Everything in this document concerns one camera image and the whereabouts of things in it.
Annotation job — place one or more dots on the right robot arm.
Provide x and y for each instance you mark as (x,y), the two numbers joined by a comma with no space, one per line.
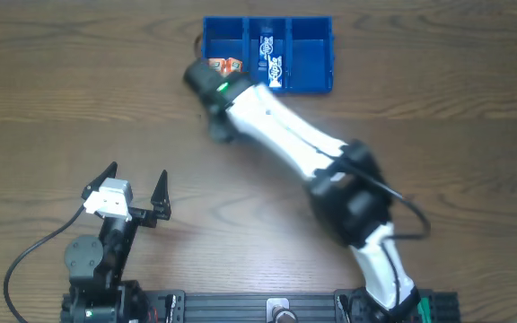
(281,125)

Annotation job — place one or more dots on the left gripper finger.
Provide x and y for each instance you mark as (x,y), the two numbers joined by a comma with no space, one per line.
(101,179)
(162,197)

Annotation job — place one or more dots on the blue tray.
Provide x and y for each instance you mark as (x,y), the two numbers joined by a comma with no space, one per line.
(308,58)

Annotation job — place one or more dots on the blue candy pack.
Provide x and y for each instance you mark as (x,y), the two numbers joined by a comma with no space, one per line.
(276,72)
(266,47)

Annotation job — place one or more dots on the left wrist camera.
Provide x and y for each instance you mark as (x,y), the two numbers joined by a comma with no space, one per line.
(110,197)

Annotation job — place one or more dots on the mounting rail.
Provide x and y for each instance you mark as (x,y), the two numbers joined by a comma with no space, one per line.
(240,307)

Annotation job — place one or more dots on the orange candy box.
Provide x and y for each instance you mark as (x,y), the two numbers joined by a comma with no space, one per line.
(216,64)
(234,64)

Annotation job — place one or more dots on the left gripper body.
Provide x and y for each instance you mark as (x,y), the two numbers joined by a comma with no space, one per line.
(144,217)

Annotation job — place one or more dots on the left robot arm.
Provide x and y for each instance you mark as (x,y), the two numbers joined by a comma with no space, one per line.
(101,264)

